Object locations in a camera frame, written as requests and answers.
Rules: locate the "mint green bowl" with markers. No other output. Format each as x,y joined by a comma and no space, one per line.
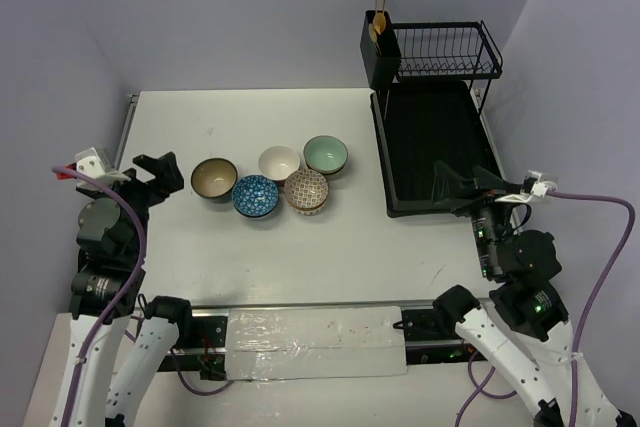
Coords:
325,154

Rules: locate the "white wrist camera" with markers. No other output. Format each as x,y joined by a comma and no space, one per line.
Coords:
89,167
534,188

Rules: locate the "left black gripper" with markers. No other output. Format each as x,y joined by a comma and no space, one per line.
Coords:
142,187

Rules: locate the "brown beige bowl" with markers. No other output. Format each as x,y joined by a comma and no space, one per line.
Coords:
213,179

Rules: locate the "white taped sheet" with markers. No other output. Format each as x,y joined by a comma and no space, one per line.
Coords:
314,343

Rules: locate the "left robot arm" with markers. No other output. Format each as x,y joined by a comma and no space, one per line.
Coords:
112,241

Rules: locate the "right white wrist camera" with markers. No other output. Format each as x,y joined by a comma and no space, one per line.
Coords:
534,188

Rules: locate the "gold spoon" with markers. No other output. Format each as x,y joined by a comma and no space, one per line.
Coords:
376,29

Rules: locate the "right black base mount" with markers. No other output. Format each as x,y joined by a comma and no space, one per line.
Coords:
428,341

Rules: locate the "brown lattice pattern bowl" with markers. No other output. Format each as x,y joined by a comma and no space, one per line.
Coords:
306,191

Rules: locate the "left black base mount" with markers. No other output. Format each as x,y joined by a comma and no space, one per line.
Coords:
203,350

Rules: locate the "black dish rack tray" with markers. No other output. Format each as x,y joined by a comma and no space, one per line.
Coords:
418,124

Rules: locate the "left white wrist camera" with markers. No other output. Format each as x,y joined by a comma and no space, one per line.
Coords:
89,167

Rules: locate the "white red bowl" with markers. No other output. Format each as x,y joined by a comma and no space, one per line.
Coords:
277,163

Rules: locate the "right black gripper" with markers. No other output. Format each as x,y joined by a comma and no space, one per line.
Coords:
446,182

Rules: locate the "black cutlery holder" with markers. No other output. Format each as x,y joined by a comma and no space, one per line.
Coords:
382,58

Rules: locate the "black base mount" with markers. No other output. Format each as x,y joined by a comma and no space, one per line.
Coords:
428,341
203,350

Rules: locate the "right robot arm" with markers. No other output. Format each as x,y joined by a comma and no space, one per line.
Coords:
540,358

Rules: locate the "blue geometric pattern bowl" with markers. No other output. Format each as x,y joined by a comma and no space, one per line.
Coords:
255,196

